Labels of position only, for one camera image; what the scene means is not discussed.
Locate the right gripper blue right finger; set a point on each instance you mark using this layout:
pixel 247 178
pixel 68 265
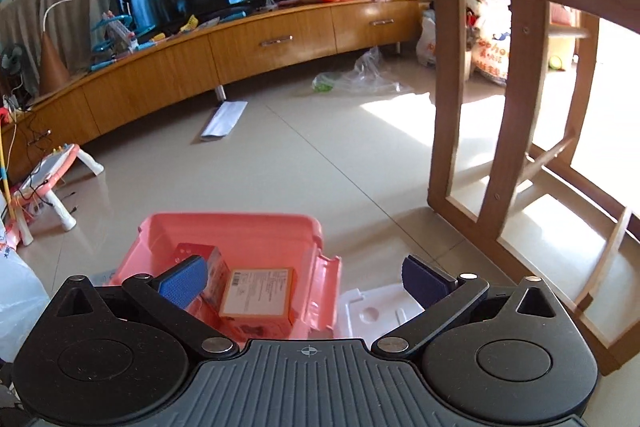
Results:
pixel 424 283

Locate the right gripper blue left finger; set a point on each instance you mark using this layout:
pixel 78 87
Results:
pixel 181 284

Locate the orange cardboard box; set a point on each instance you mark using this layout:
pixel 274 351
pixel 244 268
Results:
pixel 257 303

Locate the white foam tray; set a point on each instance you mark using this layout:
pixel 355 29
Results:
pixel 371 314

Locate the pink plastic storage bin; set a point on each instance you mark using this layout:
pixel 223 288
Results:
pixel 248 241

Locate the white plastic shopping bag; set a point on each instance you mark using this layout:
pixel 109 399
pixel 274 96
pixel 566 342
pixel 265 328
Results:
pixel 22 300

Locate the pink kids drawing table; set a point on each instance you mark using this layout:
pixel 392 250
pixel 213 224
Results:
pixel 40 184

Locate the white paper sheet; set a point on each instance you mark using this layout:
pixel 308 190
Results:
pixel 223 121

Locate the clear plastic bag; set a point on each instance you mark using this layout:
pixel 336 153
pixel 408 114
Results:
pixel 369 76

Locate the wooden tv cabinet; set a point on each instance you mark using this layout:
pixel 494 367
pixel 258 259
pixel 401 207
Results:
pixel 206 59

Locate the white printed plastic bag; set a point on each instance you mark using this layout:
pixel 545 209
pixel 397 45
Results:
pixel 488 39

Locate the wooden chair frame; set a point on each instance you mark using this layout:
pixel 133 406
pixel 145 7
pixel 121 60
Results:
pixel 517 158

